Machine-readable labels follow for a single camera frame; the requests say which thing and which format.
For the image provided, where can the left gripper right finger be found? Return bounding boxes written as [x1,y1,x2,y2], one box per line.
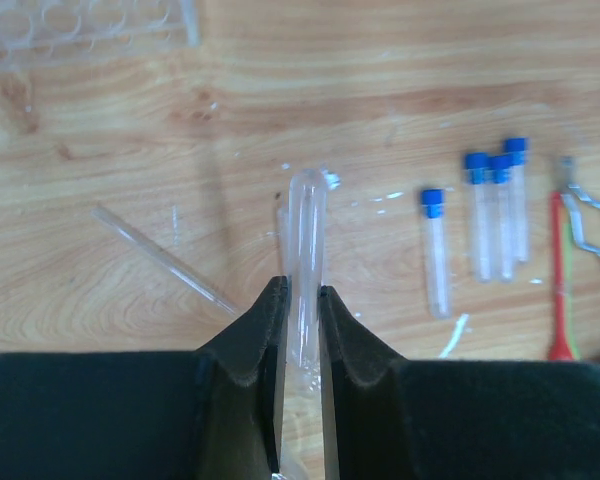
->
[318,287,600,479]

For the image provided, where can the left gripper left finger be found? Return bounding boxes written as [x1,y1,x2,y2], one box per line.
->
[0,276,289,479]

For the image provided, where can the blue capped tube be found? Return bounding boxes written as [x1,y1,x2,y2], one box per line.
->
[503,137,530,263]
[464,152,492,283]
[489,154,514,282]
[420,188,451,318]

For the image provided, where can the clear test tube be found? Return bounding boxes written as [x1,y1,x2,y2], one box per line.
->
[284,169,328,393]
[276,203,289,275]

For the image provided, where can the clear plastic tube rack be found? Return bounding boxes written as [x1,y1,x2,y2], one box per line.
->
[0,1,200,70]

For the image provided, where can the red spatula spoon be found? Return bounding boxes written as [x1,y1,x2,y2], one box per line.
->
[548,191,580,361]

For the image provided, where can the metal crucible tongs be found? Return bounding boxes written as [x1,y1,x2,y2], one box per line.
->
[558,156,600,263]

